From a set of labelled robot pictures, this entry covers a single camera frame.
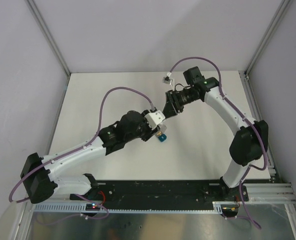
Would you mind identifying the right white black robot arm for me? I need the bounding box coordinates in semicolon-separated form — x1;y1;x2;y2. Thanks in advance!
162;66;268;201

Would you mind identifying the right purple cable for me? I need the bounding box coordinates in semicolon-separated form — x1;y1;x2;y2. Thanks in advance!
166;57;268;171

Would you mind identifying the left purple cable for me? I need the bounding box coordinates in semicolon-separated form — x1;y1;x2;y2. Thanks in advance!
9;86;156;203

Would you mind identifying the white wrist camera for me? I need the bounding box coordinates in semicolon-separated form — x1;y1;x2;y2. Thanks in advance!
145;110;166;130
162;72;175;89

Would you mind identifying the blue pill box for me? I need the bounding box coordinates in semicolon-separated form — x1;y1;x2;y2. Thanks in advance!
158;133;167;143

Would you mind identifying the left aluminium frame post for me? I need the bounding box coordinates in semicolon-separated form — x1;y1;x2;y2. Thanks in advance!
25;0;71;77

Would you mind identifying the right aluminium frame post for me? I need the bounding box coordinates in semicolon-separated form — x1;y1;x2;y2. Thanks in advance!
244;0;292;77

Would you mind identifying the aluminium frame post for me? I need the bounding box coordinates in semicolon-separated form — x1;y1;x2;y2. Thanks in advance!
244;0;292;77
25;0;71;77

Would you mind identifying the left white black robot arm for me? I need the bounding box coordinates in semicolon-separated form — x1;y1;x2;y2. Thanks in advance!
21;110;165;204

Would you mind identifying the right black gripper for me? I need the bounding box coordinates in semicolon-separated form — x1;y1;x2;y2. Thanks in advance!
162;88;199;119

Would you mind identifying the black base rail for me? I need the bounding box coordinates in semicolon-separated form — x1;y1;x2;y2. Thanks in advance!
70;178;250;211

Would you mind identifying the white pill bottle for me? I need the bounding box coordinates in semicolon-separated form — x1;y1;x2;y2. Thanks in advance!
158;123;167;133

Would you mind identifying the grey slotted cable duct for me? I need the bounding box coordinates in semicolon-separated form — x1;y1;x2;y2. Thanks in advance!
34;202;228;214

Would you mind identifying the purple cable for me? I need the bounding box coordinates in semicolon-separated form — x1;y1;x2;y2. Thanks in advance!
166;57;268;171
9;86;156;203

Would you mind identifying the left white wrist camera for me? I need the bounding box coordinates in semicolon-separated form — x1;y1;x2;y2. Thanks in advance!
145;110;166;130

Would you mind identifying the aluminium frame crossbar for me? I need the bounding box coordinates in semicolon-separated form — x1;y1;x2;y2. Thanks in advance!
245;183;296;204

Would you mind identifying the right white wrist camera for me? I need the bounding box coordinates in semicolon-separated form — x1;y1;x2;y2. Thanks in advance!
162;72;175;89

